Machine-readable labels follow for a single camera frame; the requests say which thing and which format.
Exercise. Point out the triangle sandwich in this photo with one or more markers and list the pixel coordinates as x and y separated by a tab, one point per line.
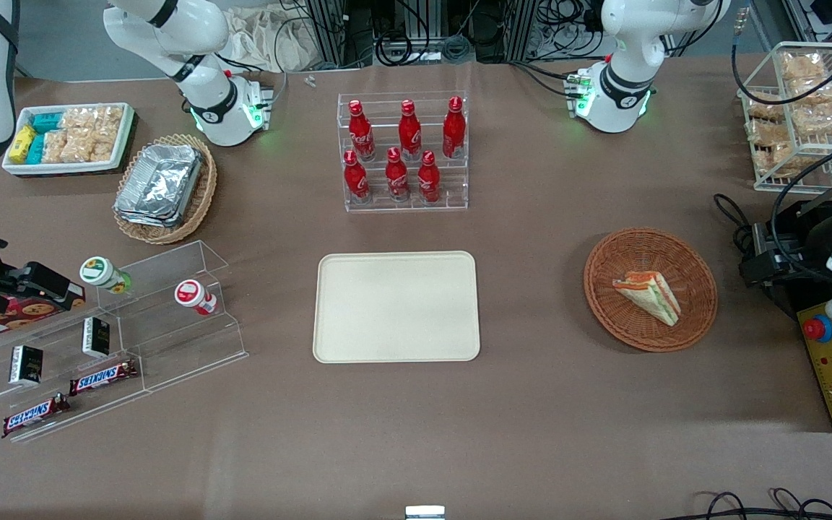
651	296

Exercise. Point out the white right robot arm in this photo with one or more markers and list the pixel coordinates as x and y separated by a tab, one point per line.
199	29

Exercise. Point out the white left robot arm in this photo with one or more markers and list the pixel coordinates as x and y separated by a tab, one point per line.
625	43

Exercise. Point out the white rectangular snack tray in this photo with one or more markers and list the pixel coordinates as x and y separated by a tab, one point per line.
62	168

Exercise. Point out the oval tan wicker basket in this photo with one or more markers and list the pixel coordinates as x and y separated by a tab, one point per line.
203	195

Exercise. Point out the round brown wicker basket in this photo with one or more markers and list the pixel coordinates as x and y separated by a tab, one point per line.
618	318

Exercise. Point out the beige plastic tray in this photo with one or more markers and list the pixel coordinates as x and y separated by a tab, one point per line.
394	307

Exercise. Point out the red cookie box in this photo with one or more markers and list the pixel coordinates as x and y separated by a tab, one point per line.
19	314

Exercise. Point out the green lid drink bottle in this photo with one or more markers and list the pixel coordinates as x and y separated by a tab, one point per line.
98	271

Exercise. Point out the black machine housing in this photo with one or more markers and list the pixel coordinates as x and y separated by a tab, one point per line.
806	238

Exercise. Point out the small black box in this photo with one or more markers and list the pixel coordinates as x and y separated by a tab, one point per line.
96	337
26	365

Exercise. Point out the red emergency stop button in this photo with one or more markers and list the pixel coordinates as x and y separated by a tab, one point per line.
817	328

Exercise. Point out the Snickers chocolate bar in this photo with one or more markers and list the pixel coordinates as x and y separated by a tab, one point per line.
35	415
102	378

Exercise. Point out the yellow snack packet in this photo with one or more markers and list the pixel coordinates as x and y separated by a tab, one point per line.
22	144

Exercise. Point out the teal snack packet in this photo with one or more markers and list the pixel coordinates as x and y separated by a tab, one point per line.
48	122
36	149

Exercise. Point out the clear bag of rice crackers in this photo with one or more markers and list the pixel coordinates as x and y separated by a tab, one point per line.
109	121
84	146
55	146
78	119

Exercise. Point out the clear acrylic step shelf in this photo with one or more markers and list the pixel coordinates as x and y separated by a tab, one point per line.
170	339

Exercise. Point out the red lid drink bottle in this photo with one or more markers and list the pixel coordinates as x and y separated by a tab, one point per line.
191	294

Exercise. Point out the stack of foil trays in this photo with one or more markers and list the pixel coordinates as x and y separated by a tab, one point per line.
159	184

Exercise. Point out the beige cloth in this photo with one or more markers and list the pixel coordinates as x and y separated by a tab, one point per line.
264	40

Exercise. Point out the red cola bottle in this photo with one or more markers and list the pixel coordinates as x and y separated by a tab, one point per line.
361	133
453	130
428	180
409	133
397	177
356	180

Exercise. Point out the clear acrylic bottle rack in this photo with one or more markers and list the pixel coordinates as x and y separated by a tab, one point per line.
452	173

